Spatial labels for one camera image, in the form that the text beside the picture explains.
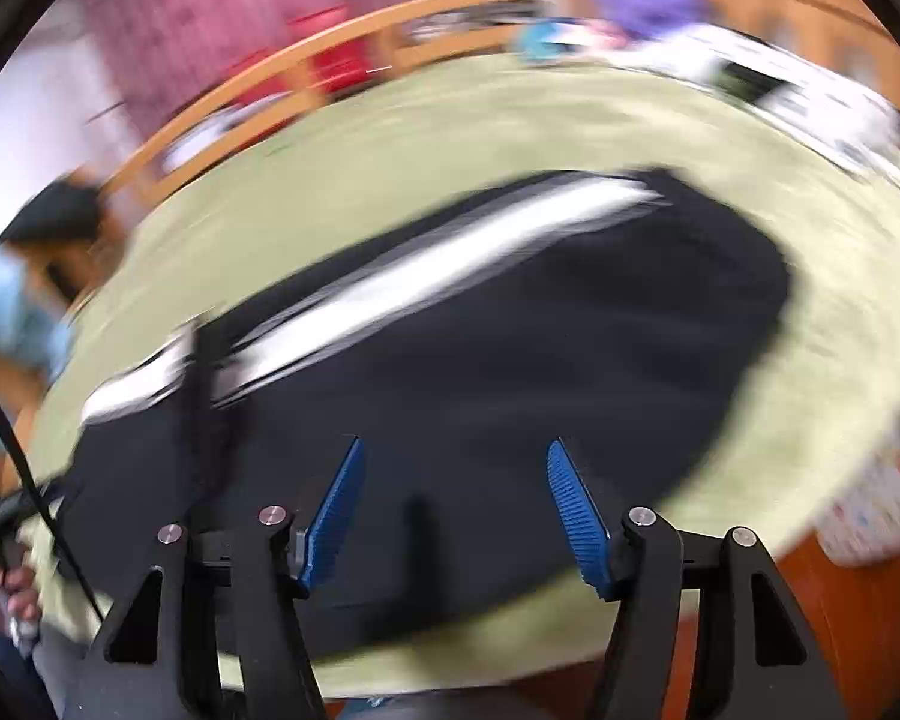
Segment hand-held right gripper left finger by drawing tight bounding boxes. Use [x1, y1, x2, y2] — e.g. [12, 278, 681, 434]
[64, 435, 368, 720]

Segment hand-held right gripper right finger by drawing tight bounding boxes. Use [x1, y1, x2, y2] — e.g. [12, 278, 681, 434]
[546, 437, 848, 720]

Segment black pants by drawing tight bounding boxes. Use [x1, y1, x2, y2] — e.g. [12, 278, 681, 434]
[64, 165, 796, 653]

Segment person's left hand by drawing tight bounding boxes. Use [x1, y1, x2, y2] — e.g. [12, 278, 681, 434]
[0, 540, 42, 646]

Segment light blue fleece garment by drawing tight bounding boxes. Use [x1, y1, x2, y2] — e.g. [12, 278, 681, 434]
[0, 251, 76, 383]

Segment white dotted bed sheet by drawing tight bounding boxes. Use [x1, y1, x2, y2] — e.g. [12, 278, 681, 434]
[817, 405, 900, 569]

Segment black garment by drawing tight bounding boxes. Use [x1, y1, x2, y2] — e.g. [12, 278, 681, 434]
[0, 180, 113, 271]

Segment green fleece blanket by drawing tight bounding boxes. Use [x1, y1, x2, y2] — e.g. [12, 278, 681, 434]
[26, 52, 900, 698]

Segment red chair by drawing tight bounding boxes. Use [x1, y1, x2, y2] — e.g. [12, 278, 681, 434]
[300, 6, 372, 95]

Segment geometric patterned pillow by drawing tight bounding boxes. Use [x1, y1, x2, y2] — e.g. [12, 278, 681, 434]
[514, 19, 608, 62]

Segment white floral pillow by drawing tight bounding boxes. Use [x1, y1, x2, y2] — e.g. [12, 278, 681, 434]
[630, 26, 900, 175]

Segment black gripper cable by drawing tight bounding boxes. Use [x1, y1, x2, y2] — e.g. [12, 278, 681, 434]
[0, 361, 110, 625]

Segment wooden bed frame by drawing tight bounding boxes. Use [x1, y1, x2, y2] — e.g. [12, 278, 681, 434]
[0, 0, 900, 316]

